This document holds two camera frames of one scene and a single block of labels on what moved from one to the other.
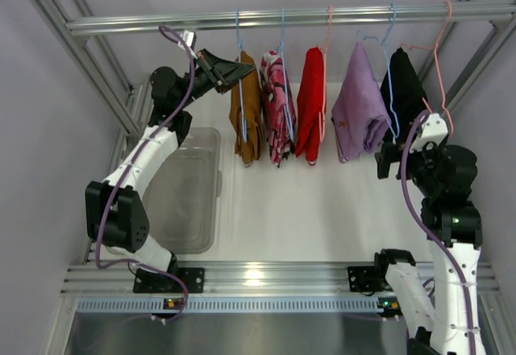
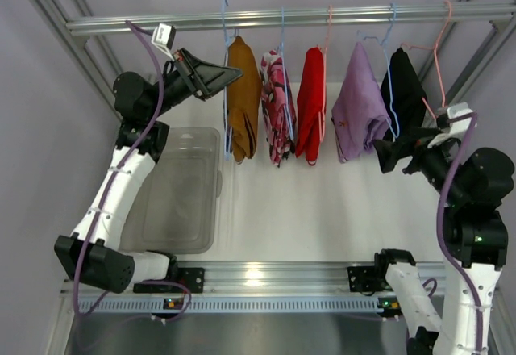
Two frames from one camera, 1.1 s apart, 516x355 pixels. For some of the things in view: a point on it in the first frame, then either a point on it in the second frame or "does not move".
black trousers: [402, 94] does not move
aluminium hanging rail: [380, 17] does not move
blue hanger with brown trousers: [244, 120] to [227, 134]
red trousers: [311, 106] does not move
